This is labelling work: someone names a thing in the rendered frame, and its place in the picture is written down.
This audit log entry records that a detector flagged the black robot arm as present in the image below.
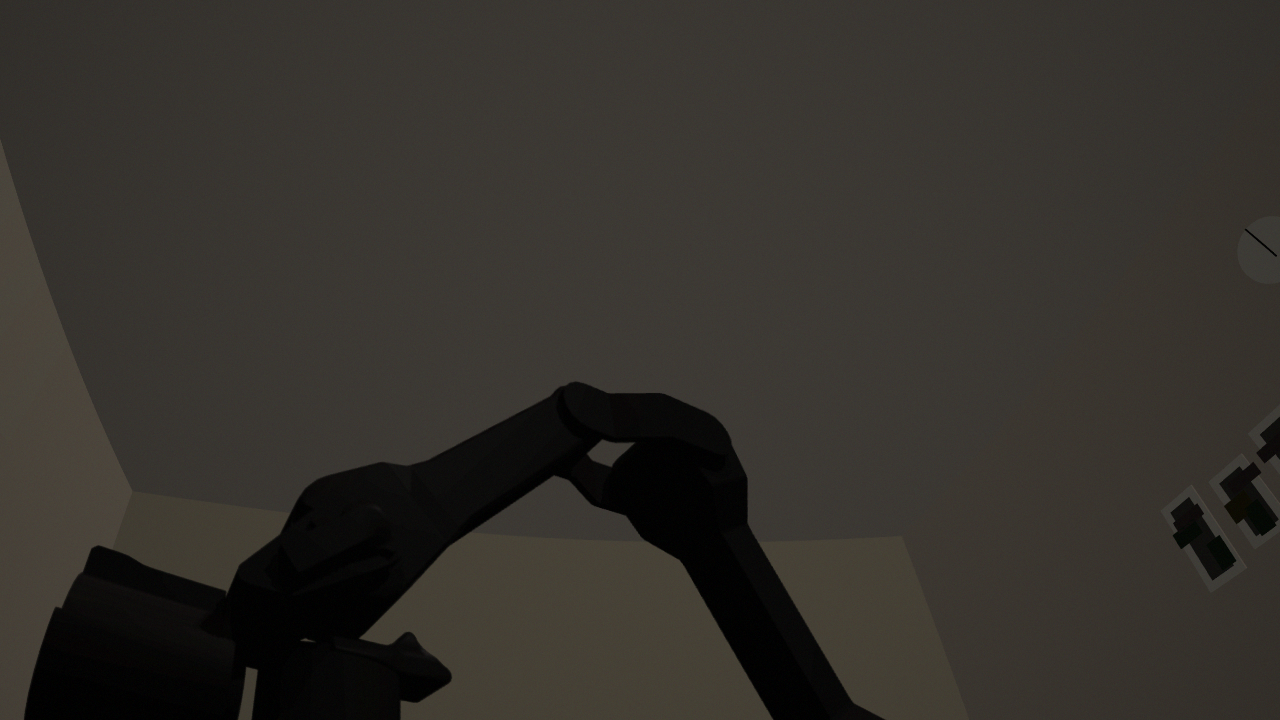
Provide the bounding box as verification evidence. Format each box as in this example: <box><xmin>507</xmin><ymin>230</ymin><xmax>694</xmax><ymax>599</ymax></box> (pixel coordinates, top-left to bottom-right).
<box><xmin>24</xmin><ymin>382</ymin><xmax>886</xmax><ymax>720</ymax></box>

